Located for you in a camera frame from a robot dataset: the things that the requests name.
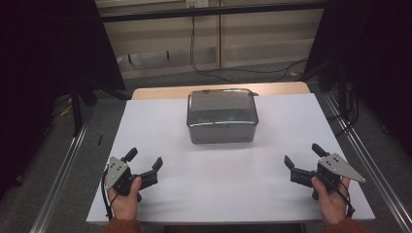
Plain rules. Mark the white wall socket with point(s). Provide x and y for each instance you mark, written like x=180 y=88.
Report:
x=197 y=3

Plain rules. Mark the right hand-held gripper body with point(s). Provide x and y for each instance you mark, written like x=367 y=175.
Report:
x=333 y=166

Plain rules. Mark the black horizontal bar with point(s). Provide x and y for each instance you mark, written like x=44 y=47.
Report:
x=207 y=11

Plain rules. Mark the person's left hand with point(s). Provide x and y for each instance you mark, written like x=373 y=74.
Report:
x=124 y=207

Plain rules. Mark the small black floor piece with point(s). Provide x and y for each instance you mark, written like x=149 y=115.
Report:
x=100 y=139

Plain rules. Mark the white table mat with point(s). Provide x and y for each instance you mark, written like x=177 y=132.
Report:
x=226 y=181

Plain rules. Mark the person's right hand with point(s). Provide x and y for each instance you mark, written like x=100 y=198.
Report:
x=332 y=205

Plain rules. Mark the black metal stand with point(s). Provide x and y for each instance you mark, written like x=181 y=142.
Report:
x=77 y=110
x=343 y=93

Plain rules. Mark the aluminium floor rail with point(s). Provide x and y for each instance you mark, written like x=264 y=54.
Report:
x=61 y=181
x=372 y=155

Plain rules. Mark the black curtain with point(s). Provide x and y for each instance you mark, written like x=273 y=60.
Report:
x=42 y=64
x=379 y=58

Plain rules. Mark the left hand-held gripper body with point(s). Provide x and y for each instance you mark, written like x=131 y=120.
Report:
x=120 y=176

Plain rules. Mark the grey metal box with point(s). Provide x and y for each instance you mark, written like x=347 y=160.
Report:
x=222 y=134

